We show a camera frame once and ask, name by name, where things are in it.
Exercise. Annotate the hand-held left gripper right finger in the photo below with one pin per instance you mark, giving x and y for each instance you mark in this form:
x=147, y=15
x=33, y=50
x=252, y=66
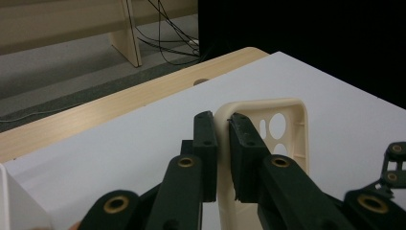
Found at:
x=281, y=198

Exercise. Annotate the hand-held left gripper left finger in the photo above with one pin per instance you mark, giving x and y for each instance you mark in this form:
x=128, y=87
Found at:
x=185, y=191

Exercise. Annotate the beige phone case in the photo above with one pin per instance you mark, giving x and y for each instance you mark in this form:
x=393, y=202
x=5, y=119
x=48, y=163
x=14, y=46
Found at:
x=236, y=217

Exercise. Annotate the white plastic storage box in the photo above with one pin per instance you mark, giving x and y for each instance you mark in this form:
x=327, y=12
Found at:
x=19, y=207

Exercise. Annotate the light wooden table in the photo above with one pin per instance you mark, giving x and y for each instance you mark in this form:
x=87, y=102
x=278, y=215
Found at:
x=95, y=108

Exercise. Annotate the light wooden bench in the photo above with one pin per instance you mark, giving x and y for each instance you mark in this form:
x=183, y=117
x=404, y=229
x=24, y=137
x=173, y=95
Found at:
x=63, y=22

